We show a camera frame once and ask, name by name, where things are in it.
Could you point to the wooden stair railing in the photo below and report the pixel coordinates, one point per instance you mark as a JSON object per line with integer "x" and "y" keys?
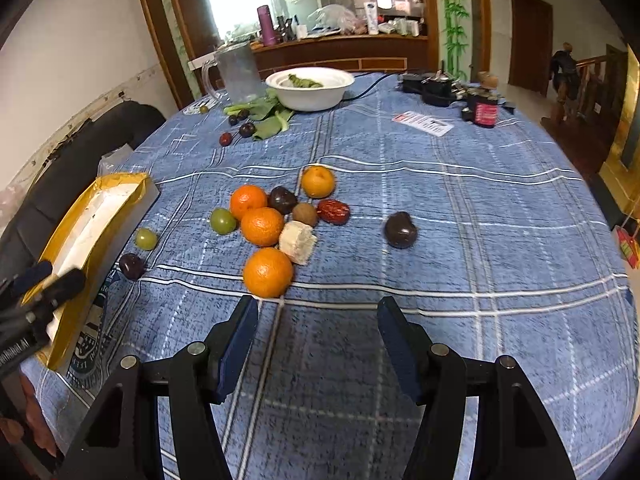
{"x": 600, "y": 85}

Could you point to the white flat box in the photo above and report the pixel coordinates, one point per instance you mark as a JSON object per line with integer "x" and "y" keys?
{"x": 202, "y": 62}

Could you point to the green leafy vegetable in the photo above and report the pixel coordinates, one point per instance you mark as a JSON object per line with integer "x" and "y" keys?
{"x": 270, "y": 125}

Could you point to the wooden counter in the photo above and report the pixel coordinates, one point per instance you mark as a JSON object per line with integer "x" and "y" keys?
{"x": 350, "y": 50}

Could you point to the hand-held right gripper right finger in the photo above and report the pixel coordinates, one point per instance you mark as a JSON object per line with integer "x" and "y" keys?
{"x": 400, "y": 352}

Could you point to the brown wooden door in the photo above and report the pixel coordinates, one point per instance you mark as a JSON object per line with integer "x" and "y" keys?
{"x": 530, "y": 40}

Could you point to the bamboo wall decoration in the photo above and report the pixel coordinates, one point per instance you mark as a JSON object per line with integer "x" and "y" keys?
{"x": 452, "y": 20}

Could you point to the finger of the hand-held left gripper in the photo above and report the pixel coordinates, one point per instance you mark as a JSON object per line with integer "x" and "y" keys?
{"x": 65, "y": 284}
{"x": 32, "y": 274}

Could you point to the orange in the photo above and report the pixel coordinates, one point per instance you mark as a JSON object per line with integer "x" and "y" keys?
{"x": 268, "y": 272}
{"x": 248, "y": 201}
{"x": 262, "y": 226}
{"x": 318, "y": 181}

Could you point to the purple thermos bottle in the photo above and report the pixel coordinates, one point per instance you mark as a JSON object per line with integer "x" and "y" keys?
{"x": 266, "y": 25}

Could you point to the clear plastic bag with goods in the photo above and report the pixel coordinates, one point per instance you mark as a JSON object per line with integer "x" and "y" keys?
{"x": 335, "y": 17}

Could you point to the person's left hand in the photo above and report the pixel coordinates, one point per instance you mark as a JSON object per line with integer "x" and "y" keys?
{"x": 30, "y": 420}

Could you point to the yellow foam box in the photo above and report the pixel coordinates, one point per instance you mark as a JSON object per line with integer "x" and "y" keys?
{"x": 90, "y": 230}

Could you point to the red-orange fruit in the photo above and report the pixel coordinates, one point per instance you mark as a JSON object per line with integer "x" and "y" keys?
{"x": 305, "y": 214}

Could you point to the clear glass pitcher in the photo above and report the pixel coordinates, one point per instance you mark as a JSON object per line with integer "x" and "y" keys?
{"x": 240, "y": 72}

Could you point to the small red date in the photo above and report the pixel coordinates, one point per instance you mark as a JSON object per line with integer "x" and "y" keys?
{"x": 226, "y": 139}

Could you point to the green leaves in bowl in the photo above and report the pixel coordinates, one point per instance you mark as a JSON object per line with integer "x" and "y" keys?
{"x": 302, "y": 81}

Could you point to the white red card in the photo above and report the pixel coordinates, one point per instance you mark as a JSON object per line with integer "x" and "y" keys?
{"x": 422, "y": 122}

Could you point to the gold frame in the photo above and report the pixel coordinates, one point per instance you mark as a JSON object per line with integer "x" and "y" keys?
{"x": 627, "y": 150}

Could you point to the dark passion fruit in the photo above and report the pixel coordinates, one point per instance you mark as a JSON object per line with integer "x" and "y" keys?
{"x": 400, "y": 230}

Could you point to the white bowl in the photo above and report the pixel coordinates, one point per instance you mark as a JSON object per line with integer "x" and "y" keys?
{"x": 310, "y": 97}

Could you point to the white tube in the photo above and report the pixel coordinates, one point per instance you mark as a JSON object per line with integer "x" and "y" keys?
{"x": 371, "y": 19}

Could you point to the red hanging tag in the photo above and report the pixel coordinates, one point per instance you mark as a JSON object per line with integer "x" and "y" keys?
{"x": 629, "y": 247}

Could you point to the black sofa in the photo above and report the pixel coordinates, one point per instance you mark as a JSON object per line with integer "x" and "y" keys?
{"x": 65, "y": 170}

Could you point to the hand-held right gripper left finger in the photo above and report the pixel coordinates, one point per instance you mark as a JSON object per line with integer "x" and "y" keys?
{"x": 239, "y": 347}

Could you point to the black electronic device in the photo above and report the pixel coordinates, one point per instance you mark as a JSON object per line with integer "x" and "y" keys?
{"x": 432, "y": 91}

